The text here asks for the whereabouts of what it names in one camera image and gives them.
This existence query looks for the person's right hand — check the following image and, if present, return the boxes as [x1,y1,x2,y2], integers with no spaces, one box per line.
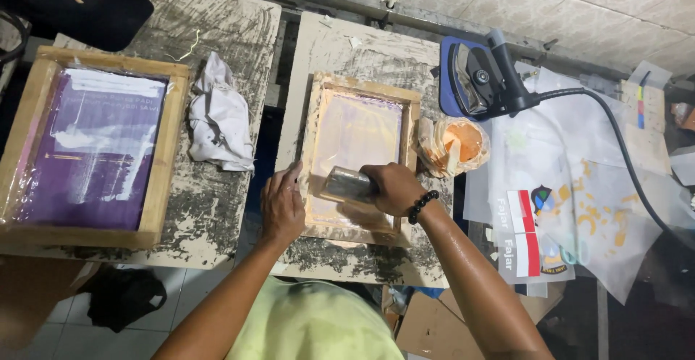
[359,163,432,218]

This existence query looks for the person's left hand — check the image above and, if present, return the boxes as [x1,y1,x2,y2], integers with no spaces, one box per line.
[260,160,306,246]

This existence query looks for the ink-stained squeegee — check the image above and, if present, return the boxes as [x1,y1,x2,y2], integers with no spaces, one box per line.
[319,166,380,205]

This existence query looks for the small wooden screen printing frame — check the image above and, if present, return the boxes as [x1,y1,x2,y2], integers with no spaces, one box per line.
[298,71,422,248]

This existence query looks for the orange ink plastic container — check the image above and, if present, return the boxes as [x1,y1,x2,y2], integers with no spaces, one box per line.
[415,117,491,179]

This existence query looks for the worn printing board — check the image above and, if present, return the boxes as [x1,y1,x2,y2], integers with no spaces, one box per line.
[273,11,455,289]
[0,0,282,271]

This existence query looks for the blue iron rest pad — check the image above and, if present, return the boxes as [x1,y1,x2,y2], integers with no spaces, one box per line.
[438,35,489,119]

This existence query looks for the person's light green shirt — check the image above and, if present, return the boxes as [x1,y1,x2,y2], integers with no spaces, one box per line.
[225,275,405,360]

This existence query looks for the black electric iron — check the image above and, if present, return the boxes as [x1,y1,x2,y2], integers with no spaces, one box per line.
[448,29,541,117]

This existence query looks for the red white printed sticker sheet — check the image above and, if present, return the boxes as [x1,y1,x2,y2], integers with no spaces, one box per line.
[491,185,576,286]

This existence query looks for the brown cardboard carton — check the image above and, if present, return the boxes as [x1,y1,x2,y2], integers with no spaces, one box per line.
[383,281,566,360]

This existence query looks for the white crumpled rag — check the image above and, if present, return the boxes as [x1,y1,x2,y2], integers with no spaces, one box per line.
[187,51,256,172]

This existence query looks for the heap of transfer film sheets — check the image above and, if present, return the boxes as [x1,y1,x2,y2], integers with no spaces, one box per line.
[463,60,695,305]

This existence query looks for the black cloth on floor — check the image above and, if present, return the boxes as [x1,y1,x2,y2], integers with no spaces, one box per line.
[76,265,168,334]

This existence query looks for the cardboard piece with colour strip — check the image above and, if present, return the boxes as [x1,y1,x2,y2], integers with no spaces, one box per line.
[620,70,673,176]

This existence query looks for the black cloth with gold print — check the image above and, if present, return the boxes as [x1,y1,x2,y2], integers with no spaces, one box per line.
[0,0,155,53]

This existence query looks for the brown cardboard sheet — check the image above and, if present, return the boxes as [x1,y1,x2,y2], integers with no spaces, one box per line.
[0,255,103,352]

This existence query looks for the black beaded bracelet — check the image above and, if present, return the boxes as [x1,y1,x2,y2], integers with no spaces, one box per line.
[407,189,440,225]

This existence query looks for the black iron power cord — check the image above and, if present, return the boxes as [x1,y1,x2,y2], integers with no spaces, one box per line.
[535,87,695,241]

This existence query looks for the large wooden purple screen frame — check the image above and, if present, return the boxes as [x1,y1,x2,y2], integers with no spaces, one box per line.
[0,45,191,250]

